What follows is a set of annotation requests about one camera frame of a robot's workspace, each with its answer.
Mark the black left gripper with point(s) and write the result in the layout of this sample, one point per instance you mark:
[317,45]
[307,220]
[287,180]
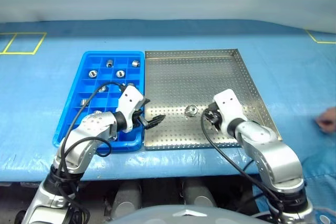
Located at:
[138,119]

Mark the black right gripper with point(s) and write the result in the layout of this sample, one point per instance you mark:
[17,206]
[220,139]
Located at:
[214,117]

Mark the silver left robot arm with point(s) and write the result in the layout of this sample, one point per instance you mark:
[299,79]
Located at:
[94,127]

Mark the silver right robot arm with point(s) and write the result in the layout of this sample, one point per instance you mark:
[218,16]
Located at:
[275,155]

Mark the blue compartment tray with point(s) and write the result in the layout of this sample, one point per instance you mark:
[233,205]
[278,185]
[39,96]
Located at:
[89,58]

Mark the bare hand of bystander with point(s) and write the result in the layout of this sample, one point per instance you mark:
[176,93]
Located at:
[328,120]

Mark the metal nut on tray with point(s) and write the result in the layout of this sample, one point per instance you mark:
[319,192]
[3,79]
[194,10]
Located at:
[190,110]

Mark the perforated metal tray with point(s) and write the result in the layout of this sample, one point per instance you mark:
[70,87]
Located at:
[183,77]

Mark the blue tarpaulin table cover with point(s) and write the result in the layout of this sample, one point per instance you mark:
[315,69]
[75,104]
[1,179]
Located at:
[183,166]

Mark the dark grey rounded shape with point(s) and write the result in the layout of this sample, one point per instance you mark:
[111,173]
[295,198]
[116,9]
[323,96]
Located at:
[199,195]
[126,197]

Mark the grey robot torso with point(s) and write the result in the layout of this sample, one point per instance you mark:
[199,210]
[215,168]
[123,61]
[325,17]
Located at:
[183,216]

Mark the yellow tape outline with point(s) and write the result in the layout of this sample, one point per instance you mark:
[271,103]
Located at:
[39,43]

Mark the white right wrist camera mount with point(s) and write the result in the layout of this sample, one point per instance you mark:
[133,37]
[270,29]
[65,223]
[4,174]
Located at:
[231,106]

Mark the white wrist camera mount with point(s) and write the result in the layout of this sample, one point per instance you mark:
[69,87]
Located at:
[130,100]
[231,106]

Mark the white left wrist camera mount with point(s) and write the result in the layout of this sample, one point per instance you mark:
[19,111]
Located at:
[130,100]

